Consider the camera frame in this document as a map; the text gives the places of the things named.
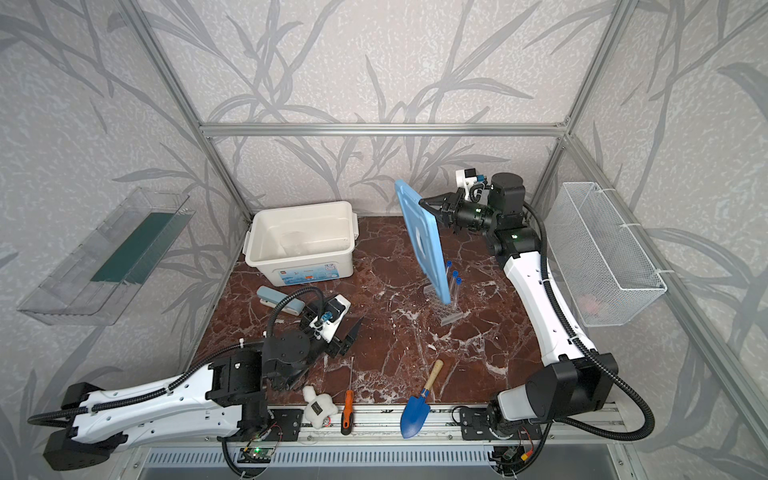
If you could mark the white plastic bin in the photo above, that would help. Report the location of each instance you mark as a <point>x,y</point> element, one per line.
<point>303,244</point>

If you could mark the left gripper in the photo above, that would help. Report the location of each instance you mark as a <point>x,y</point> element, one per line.
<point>333,341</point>

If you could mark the pink object in basket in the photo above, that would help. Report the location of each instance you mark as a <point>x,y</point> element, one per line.
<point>590,306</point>

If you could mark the grey-blue flat tool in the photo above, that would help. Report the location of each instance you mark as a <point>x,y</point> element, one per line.
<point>270,298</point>

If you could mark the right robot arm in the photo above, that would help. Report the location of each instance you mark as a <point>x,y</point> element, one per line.
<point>575,377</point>

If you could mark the clear wall shelf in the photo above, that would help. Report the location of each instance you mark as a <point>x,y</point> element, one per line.
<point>94,285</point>

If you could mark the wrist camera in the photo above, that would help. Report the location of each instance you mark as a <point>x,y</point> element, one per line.
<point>330,315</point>
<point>468,178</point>

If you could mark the green circuit board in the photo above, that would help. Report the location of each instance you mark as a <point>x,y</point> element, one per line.
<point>255,455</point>

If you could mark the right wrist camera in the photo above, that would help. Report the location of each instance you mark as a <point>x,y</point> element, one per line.
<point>468,178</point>

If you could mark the orange handled screwdriver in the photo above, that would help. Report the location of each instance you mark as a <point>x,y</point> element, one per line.
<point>346,424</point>

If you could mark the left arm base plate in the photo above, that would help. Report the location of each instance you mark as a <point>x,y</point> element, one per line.
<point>279,425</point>

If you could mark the clear acrylic test tube rack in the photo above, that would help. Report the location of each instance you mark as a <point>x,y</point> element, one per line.
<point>445,313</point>

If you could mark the white wire basket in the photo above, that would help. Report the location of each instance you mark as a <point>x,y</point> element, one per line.
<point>597,253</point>

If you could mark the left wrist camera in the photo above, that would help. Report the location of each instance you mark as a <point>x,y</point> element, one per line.
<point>330,315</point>

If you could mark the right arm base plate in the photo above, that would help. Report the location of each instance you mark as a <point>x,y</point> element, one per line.
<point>475,424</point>

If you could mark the blue garden trowel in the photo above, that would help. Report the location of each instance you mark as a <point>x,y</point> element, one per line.
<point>417,408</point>

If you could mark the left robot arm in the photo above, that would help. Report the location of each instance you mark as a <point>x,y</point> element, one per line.
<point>222,396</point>

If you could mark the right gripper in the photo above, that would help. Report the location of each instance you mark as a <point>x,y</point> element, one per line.
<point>455,210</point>

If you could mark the blue plastic bin lid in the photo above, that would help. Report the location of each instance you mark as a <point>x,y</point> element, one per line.
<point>424,235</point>

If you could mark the aluminium frame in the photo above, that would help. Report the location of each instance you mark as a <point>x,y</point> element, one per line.
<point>744,394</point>

